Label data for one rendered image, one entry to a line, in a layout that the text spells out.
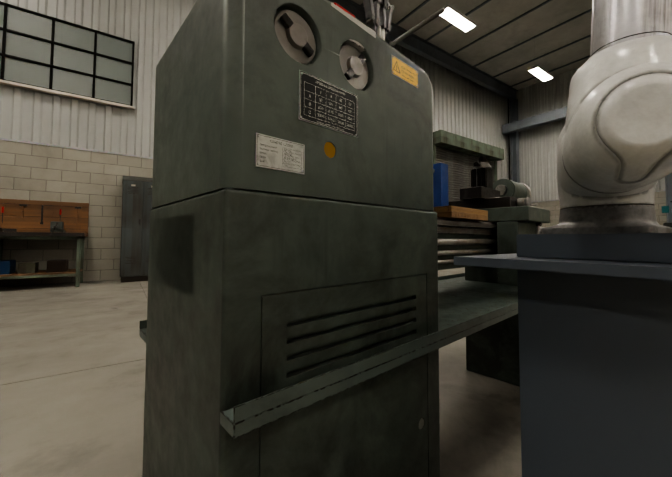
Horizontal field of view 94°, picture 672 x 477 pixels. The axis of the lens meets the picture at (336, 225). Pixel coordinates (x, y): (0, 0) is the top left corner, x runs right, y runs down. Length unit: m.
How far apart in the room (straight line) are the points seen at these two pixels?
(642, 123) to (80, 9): 8.44
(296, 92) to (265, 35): 0.10
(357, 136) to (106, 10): 8.11
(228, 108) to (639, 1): 0.64
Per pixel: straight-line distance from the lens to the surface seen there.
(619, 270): 0.66
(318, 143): 0.61
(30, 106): 7.86
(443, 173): 1.42
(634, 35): 0.71
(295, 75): 0.62
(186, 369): 0.68
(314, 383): 0.58
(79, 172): 7.47
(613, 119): 0.59
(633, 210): 0.82
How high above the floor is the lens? 0.79
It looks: 3 degrees up
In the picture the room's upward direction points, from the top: straight up
